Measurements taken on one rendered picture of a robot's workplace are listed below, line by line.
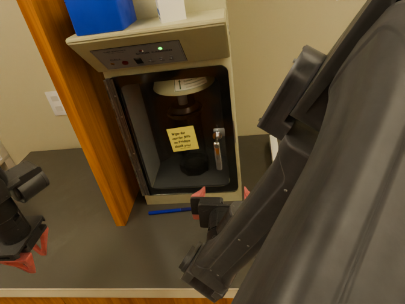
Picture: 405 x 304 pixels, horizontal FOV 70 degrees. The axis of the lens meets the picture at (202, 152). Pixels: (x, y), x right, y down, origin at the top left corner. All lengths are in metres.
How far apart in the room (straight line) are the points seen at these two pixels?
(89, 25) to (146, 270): 0.60
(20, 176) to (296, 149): 0.54
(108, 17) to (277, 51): 0.71
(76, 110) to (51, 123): 0.77
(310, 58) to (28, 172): 0.57
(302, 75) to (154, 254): 0.73
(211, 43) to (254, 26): 0.53
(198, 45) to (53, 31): 0.32
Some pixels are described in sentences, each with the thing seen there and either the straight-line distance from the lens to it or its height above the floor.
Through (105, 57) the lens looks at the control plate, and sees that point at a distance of 0.70.
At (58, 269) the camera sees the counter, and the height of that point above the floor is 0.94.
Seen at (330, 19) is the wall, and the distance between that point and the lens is 1.19.
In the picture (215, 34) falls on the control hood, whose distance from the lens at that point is 0.61.
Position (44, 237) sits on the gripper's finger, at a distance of 0.75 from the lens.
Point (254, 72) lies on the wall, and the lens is 1.19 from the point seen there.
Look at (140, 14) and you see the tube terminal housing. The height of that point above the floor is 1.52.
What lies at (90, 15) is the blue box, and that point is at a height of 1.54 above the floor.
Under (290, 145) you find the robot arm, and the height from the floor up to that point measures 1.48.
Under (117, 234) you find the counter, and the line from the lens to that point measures 0.97.
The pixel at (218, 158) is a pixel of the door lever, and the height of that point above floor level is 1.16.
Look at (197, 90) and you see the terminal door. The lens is 0.74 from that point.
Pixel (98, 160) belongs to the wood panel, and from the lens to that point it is 0.83.
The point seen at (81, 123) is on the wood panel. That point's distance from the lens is 0.78.
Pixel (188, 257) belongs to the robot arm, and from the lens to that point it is 0.51.
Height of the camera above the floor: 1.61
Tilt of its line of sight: 34 degrees down
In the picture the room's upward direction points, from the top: 9 degrees counter-clockwise
